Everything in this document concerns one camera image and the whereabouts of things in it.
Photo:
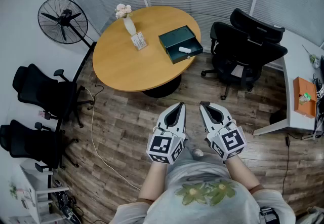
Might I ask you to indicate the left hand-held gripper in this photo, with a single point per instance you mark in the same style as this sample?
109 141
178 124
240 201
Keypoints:
162 145

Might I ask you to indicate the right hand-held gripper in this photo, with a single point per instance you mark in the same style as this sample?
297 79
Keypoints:
229 142

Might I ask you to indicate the white towel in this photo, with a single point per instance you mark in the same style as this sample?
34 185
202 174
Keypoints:
184 50

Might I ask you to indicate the dark green plastic tray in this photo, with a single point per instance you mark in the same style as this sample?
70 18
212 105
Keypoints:
174 36

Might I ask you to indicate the person's right forearm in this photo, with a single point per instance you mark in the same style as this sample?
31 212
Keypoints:
240 172

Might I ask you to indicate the person's left forearm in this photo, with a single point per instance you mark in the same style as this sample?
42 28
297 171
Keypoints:
152 182

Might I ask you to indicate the orange box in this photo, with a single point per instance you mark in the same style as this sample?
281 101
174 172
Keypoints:
302 86

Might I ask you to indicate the person's white shoe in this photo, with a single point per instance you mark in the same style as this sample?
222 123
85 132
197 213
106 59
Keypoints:
198 152

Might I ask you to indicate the black office chair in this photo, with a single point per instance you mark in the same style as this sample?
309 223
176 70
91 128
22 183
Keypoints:
243 55
27 142
255 25
43 88

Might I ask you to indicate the small green carton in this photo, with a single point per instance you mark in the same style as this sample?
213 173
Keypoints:
305 98

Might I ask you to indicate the white desk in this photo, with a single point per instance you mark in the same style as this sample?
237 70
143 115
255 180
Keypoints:
296 66

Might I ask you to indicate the person's grey flower-print shirt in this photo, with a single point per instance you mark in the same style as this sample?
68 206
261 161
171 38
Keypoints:
227 211

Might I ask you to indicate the white ribbed vase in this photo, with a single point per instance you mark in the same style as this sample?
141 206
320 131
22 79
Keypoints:
129 26

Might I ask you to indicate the artificial flower sprig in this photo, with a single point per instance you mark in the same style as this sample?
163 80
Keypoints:
314 59

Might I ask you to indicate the pink flower bouquet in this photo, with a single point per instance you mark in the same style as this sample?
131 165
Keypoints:
123 10

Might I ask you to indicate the black standing fan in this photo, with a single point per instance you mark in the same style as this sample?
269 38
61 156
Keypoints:
63 19

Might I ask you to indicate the white shelf unit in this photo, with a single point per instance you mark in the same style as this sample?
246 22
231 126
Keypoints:
38 192

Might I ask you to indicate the small green plant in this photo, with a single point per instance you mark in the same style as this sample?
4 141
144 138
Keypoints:
13 190

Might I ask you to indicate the black table pedestal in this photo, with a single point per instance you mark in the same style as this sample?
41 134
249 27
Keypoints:
164 90

